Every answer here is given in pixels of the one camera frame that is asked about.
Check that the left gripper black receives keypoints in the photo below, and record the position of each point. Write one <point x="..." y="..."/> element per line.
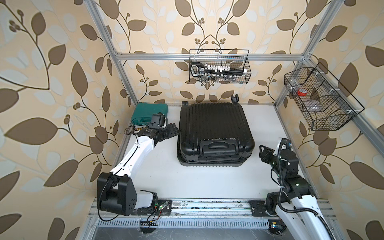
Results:
<point x="172" y="129"/>

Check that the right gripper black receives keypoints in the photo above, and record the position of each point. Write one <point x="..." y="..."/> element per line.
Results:
<point x="265" y="155"/>

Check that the black hard-shell suitcase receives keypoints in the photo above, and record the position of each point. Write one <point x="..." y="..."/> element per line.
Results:
<point x="214" y="135"/>

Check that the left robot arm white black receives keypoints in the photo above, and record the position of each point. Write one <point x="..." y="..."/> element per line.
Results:
<point x="116" y="192"/>

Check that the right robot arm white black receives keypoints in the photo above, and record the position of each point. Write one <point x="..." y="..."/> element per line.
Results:
<point x="295" y="203"/>

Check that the green plastic tool case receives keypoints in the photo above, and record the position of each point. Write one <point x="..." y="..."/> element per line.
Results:
<point x="144" y="111"/>

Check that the small box of brass bits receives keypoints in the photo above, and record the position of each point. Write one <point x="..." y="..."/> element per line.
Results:
<point x="138" y="128"/>

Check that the socket wrench set in basket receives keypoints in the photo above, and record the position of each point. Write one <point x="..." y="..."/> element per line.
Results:
<point x="205" y="71"/>

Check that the clear plastic bag in basket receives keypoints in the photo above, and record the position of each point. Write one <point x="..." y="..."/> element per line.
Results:
<point x="313" y="106"/>

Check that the red object in basket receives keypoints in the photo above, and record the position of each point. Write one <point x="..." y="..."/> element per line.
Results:
<point x="302" y="92"/>

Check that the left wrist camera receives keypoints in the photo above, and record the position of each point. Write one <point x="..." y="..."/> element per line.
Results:
<point x="158" y="121"/>

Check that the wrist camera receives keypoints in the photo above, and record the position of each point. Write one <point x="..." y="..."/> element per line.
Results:
<point x="158" y="121"/>
<point x="286" y="144"/>

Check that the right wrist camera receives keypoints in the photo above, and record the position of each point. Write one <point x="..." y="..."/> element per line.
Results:
<point x="286" y="144"/>

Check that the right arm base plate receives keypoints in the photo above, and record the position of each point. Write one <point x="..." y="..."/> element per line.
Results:
<point x="260" y="209"/>

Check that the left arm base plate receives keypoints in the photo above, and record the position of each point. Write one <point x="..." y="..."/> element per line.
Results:
<point x="165" y="206"/>

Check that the right wire basket black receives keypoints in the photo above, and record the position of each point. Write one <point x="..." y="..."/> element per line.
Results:
<point x="339" y="104"/>

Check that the wire basket black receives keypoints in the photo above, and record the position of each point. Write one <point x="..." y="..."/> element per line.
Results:
<point x="235" y="58"/>
<point x="339" y="104"/>

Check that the aluminium frame rail front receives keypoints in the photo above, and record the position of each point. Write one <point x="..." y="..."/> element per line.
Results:
<point x="211" y="207"/>

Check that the back wire basket black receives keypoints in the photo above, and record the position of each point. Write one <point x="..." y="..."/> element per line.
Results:
<point x="235" y="58"/>

